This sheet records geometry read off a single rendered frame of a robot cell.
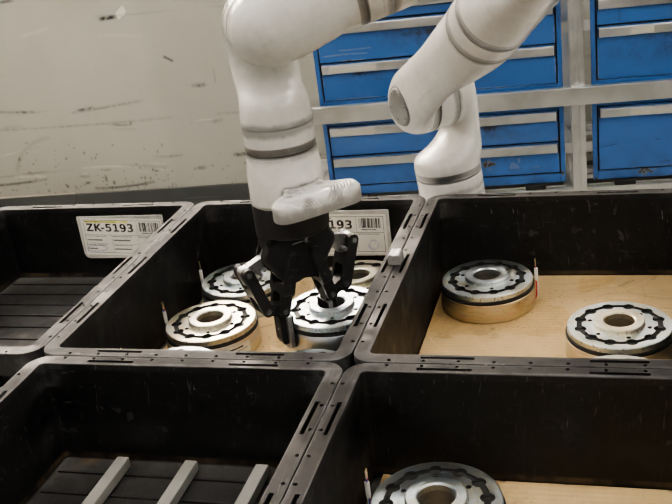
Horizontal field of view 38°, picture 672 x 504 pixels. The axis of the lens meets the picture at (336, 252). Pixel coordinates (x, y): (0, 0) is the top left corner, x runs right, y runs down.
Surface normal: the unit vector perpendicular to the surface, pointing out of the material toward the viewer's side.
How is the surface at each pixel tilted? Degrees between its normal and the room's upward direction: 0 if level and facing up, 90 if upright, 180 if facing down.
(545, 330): 0
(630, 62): 90
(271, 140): 90
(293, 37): 95
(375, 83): 90
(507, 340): 0
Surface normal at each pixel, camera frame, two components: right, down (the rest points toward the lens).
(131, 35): -0.16, 0.40
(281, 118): 0.24, 0.33
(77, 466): -0.12, -0.92
